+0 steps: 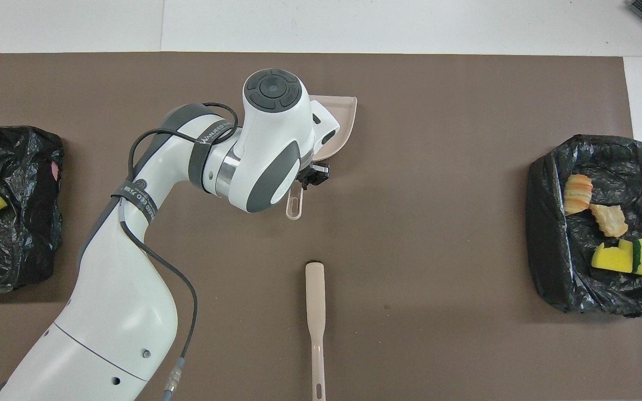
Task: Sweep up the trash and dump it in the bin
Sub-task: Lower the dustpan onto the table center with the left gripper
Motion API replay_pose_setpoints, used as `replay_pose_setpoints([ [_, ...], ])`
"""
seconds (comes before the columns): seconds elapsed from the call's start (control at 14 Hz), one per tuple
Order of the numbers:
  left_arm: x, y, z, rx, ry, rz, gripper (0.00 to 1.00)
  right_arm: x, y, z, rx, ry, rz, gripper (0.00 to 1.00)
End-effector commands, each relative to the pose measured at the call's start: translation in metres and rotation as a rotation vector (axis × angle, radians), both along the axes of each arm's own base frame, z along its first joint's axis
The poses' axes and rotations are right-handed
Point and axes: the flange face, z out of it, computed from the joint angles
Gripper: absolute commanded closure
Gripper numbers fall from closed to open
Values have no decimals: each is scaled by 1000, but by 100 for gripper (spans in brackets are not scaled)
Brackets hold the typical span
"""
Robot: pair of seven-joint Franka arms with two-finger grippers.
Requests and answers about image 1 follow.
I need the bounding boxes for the orange striped bread piece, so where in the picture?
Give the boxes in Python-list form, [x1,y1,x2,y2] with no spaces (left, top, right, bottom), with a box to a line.
[564,174,594,216]

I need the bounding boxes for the pale bread crust chunk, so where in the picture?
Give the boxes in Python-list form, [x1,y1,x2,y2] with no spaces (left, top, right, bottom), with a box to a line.
[590,204,629,238]

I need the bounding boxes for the brown paper table mat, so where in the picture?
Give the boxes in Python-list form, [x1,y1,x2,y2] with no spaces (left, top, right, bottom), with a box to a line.
[0,52,642,401]

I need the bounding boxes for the black bag-lined bin pink spot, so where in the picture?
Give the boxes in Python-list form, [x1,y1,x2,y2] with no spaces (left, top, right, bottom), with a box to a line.
[0,126,65,293]

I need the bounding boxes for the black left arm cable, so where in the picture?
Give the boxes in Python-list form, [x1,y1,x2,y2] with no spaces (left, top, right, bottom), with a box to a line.
[119,102,239,401]

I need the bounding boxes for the beige brush black bristles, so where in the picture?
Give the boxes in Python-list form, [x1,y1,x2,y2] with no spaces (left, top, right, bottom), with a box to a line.
[305,260,327,401]

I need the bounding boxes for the yellow notched sponge piece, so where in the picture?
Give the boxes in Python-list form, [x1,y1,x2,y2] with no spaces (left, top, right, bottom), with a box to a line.
[591,239,634,273]

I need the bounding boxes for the beige plastic dustpan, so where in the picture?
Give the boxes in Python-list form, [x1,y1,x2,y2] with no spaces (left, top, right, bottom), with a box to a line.
[286,95,358,221]

